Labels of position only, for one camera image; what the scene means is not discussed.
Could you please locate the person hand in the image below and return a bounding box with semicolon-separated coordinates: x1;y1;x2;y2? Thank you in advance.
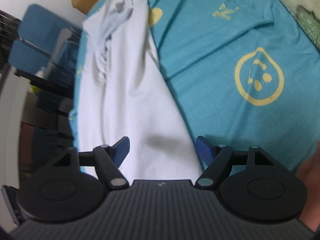
297;142;320;232

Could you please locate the white shirt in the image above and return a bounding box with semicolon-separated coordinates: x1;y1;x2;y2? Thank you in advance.
75;0;202;181

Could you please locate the teal patterned bed sheet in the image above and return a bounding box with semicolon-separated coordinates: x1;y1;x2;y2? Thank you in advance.
69;0;319;171

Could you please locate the blue covered chair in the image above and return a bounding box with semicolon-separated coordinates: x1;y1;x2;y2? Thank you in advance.
9;4;81;88

